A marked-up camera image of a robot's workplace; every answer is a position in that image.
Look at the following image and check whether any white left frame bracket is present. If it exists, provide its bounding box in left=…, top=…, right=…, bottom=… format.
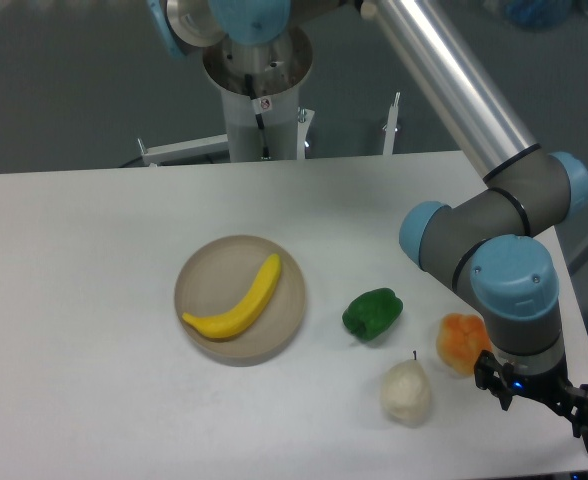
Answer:
left=137, top=134, right=228, bottom=166

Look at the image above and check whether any white toy pear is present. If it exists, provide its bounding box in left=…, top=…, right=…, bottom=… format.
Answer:
left=379, top=350, right=432, bottom=428

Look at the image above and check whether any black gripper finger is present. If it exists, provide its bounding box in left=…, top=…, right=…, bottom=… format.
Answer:
left=474, top=350, right=514, bottom=411
left=552, top=381, right=588, bottom=453

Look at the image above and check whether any white right frame bracket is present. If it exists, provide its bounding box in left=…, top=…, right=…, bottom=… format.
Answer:
left=382, top=91, right=401, bottom=156

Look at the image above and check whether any orange toy bell pepper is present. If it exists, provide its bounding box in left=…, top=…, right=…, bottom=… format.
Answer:
left=436, top=313, right=492, bottom=377

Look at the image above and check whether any green toy bell pepper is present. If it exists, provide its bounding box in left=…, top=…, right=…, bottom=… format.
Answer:
left=342, top=288, right=404, bottom=342

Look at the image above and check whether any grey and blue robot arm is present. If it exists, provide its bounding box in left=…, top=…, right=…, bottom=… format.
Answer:
left=148, top=1, right=588, bottom=452

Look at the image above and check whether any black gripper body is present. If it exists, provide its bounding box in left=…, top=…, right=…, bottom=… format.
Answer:
left=512, top=357, right=569, bottom=403

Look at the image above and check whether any white frame bracket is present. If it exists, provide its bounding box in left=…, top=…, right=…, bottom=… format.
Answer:
left=137, top=134, right=228, bottom=166
left=382, top=91, right=401, bottom=156

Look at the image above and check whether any blue plastic bag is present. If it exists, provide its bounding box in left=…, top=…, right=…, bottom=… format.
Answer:
left=483, top=0, right=574, bottom=31

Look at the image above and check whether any yellow toy banana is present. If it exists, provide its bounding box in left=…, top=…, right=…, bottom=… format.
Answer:
left=182, top=253, right=282, bottom=340

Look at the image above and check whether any beige round plate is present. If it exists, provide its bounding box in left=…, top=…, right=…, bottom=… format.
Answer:
left=174, top=235, right=306, bottom=366

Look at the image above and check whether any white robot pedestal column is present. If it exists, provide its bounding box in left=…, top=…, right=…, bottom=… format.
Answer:
left=203, top=27, right=313, bottom=163

